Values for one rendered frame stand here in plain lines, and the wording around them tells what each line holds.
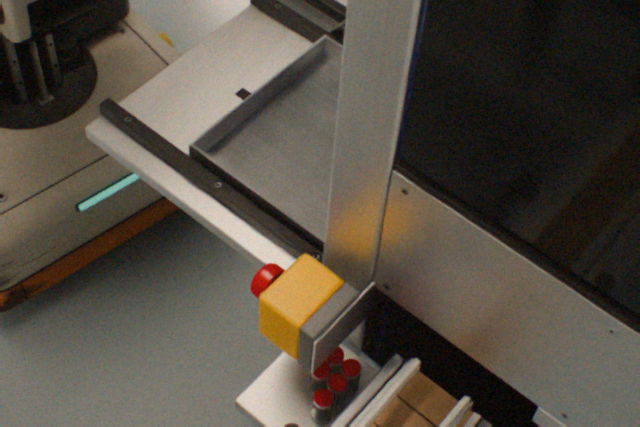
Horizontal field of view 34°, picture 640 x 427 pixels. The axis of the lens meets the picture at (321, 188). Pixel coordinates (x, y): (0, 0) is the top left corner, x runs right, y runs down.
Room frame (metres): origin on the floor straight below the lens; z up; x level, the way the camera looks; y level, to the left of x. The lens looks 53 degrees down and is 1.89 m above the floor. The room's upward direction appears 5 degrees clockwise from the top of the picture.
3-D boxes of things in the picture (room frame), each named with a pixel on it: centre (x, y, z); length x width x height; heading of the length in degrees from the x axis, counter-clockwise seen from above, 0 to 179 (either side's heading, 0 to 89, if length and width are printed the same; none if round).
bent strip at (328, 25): (1.06, 0.03, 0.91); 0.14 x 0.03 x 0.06; 54
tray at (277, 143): (0.80, -0.05, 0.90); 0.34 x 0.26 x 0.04; 54
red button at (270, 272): (0.55, 0.04, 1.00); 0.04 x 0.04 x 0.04; 54
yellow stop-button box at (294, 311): (0.53, 0.01, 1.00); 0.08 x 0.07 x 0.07; 54
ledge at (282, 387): (0.49, -0.02, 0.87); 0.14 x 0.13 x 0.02; 54
